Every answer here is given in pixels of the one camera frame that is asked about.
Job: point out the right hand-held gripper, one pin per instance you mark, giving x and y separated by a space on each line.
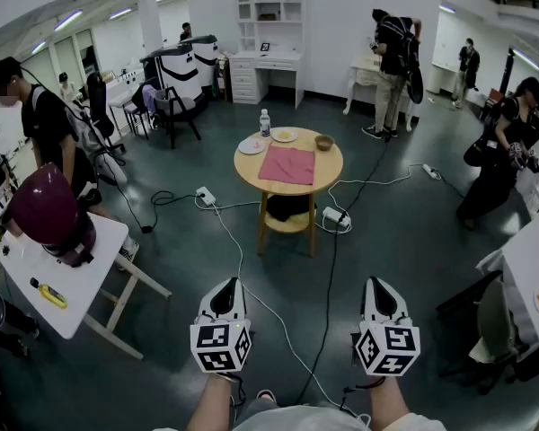
388 346

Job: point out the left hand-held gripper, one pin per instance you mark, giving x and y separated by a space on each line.
215 344

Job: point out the red cloth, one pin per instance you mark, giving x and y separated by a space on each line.
287 165

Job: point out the person's left forearm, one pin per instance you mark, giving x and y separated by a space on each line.
209 402

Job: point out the person's right forearm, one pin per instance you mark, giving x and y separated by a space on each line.
388 404

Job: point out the person's shoe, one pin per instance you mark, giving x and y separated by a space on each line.
266 394

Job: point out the person's jeans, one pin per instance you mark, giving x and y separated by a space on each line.
258 409

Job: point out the square white power strip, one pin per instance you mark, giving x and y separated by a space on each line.
205 196

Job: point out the black cloth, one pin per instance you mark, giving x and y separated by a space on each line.
289 207

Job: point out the person's white shirt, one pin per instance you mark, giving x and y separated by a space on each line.
296 420

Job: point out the white folding table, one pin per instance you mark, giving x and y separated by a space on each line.
85 285

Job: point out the long white power strip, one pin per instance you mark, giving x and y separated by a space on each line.
431 171

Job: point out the round wooden table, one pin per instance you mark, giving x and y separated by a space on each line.
332 169

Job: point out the white plate with shrimp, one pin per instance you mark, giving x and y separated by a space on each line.
251 146

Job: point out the yellow handheld device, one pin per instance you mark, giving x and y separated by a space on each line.
54 296

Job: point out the wooden bowl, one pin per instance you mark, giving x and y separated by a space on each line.
324 143

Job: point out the white plate with yellow food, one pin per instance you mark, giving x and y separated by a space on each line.
285 135

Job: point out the clear plastic water bottle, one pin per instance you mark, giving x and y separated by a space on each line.
264 124

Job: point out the maroon domed appliance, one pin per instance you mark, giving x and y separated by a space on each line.
45 204

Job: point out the black chair with grey seat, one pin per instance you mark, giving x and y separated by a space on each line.
179 103

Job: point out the chair with purple cloth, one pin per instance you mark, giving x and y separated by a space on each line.
148 94

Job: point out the white desk with hutch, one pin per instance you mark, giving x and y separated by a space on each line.
244 79

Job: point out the black office chair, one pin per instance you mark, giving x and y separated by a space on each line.
99 106

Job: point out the cream carved table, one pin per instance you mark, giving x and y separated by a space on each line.
364 74

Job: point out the white machine with black lid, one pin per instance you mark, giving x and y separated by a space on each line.
206 56
179 72

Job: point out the small black picture frame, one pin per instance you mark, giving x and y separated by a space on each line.
265 46

